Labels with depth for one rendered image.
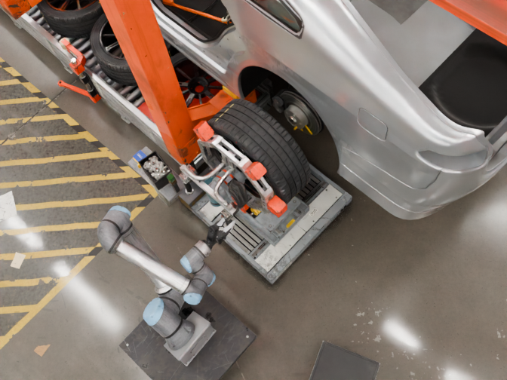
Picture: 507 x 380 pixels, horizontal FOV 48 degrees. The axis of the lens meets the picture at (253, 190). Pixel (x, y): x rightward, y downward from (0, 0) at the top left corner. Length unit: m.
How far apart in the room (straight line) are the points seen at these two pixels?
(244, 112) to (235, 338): 1.36
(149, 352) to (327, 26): 2.15
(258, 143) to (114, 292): 1.66
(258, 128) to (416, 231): 1.55
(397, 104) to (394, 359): 1.85
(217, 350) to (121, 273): 0.99
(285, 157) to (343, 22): 0.82
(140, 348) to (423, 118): 2.15
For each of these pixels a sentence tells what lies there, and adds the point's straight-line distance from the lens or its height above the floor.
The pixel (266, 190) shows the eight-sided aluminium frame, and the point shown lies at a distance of 3.06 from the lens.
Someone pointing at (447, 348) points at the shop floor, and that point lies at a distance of 3.90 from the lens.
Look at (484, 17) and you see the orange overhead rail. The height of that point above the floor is 3.00.
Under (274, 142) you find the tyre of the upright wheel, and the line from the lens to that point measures 3.01.
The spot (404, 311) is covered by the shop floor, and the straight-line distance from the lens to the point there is 3.90.
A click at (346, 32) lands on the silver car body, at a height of 1.78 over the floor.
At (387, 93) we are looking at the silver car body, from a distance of 2.54.
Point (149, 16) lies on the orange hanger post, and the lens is 2.71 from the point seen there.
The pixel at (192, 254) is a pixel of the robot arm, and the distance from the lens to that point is 3.11.
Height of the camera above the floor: 3.75
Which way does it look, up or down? 64 degrees down
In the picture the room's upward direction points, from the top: 12 degrees counter-clockwise
